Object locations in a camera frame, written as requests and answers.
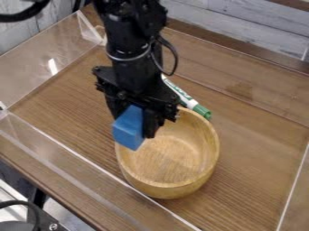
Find green white marker pen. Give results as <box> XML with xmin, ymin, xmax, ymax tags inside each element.
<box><xmin>161</xmin><ymin>76</ymin><xmax>211</xmax><ymax>120</ymax></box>

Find black metal table frame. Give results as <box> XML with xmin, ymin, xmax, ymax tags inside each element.
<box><xmin>28</xmin><ymin>188</ymin><xmax>68</xmax><ymax>231</ymax></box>

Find blue rectangular block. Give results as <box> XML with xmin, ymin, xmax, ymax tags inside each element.
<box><xmin>112</xmin><ymin>106</ymin><xmax>144</xmax><ymax>151</ymax></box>

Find clear acrylic corner bracket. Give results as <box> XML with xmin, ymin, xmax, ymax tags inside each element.
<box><xmin>76</xmin><ymin>11</ymin><xmax>106</xmax><ymax>47</ymax></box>

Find black cable lower left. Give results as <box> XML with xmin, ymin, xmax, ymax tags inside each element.
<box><xmin>0</xmin><ymin>199</ymin><xmax>41</xmax><ymax>231</ymax></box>

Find brown wooden bowl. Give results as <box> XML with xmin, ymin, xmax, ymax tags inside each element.
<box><xmin>114</xmin><ymin>107</ymin><xmax>219</xmax><ymax>199</ymax></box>

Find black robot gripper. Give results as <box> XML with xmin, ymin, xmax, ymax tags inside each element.
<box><xmin>92</xmin><ymin>42</ymin><xmax>179</xmax><ymax>139</ymax></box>

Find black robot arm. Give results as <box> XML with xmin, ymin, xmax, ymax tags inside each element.
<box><xmin>92</xmin><ymin>0</ymin><xmax>179</xmax><ymax>138</ymax></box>

